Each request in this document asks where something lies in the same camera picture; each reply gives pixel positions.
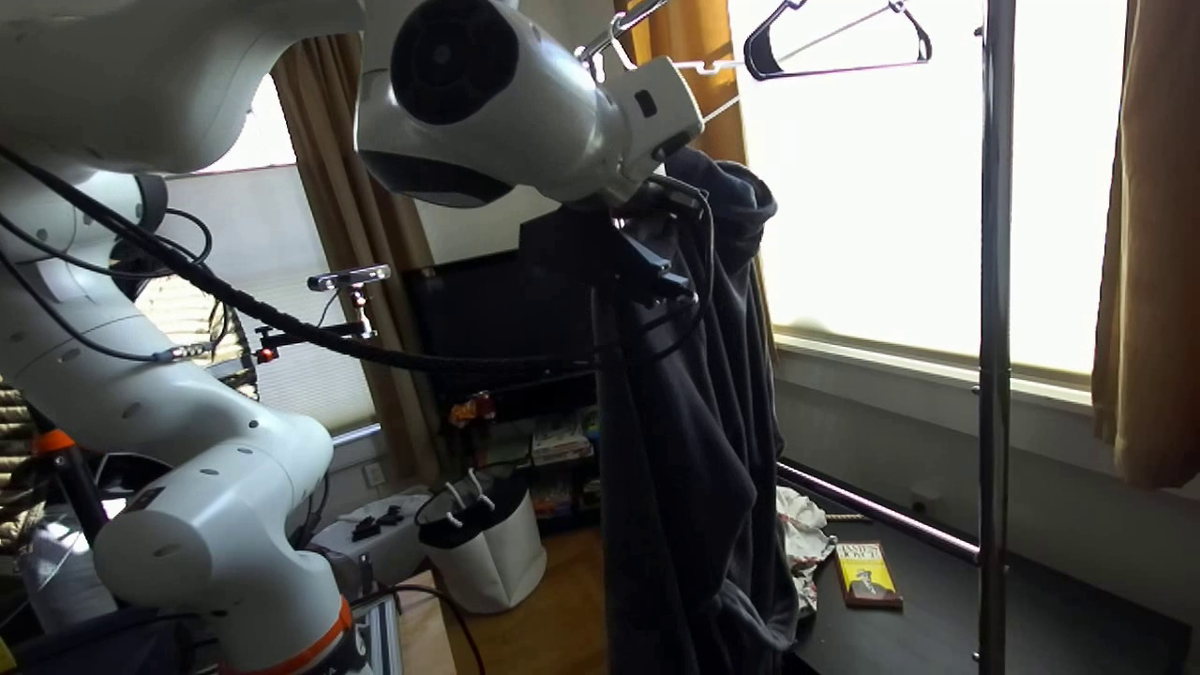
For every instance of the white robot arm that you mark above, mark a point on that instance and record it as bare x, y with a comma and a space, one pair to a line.
454, 104

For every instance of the brown curtain right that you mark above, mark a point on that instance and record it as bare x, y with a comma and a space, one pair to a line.
1146, 380

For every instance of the lower silver rack rail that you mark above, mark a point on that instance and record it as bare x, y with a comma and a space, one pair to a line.
879, 511

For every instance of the brown curtain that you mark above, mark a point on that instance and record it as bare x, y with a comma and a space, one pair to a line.
357, 221
1146, 380

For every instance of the white crumpled cloth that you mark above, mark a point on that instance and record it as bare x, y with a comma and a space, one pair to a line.
807, 545

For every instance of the yellow book on base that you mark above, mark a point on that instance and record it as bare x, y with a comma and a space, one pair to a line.
863, 575

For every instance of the brown curtain left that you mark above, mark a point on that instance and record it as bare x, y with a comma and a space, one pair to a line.
357, 221

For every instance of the camera on boom arm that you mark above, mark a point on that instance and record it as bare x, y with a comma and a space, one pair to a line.
342, 307

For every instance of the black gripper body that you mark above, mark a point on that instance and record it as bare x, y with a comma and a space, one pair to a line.
614, 246

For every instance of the gray plush robe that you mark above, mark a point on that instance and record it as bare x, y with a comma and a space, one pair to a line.
694, 569

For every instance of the near silver rack pole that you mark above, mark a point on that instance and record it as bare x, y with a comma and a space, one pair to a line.
1001, 37

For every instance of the black wire coat hanger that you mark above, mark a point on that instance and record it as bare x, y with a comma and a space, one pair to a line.
807, 37

